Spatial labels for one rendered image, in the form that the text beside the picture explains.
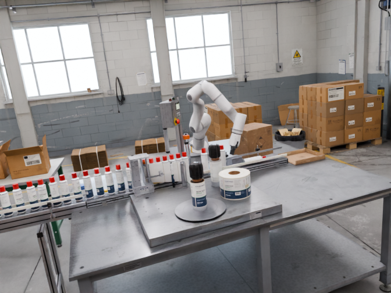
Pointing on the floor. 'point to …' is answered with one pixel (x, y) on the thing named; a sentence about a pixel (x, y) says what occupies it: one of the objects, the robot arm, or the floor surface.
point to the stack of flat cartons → (89, 158)
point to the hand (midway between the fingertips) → (231, 152)
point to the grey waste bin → (295, 143)
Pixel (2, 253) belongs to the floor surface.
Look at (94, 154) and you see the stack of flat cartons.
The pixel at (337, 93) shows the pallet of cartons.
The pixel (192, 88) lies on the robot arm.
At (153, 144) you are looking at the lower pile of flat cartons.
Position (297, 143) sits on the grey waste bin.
